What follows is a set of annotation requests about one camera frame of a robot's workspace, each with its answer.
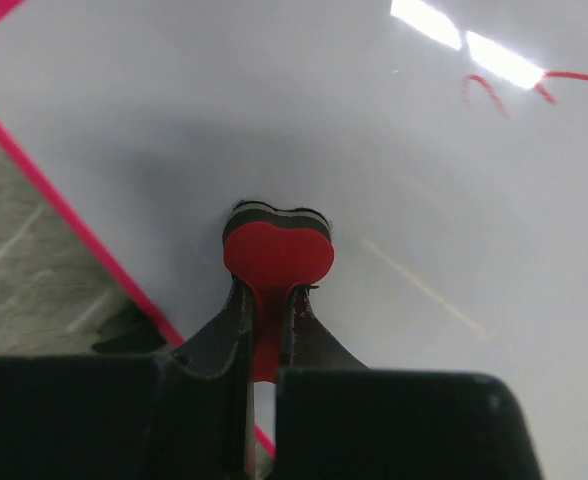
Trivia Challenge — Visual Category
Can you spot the red whiteboard eraser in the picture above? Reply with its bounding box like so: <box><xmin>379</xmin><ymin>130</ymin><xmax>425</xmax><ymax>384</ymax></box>
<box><xmin>222</xmin><ymin>200</ymin><xmax>335</xmax><ymax>383</ymax></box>

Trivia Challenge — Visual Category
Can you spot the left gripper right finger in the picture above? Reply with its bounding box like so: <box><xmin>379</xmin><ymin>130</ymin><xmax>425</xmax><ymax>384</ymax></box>
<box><xmin>274</xmin><ymin>287</ymin><xmax>542</xmax><ymax>479</ymax></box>

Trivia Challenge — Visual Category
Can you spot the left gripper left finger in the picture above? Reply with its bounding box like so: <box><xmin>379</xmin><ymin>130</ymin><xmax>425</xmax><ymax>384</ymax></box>
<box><xmin>0</xmin><ymin>281</ymin><xmax>253</xmax><ymax>479</ymax></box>

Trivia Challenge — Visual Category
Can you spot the pink framed whiteboard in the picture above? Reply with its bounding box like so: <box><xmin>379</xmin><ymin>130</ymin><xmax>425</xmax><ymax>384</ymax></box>
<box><xmin>0</xmin><ymin>1</ymin><xmax>588</xmax><ymax>479</ymax></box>

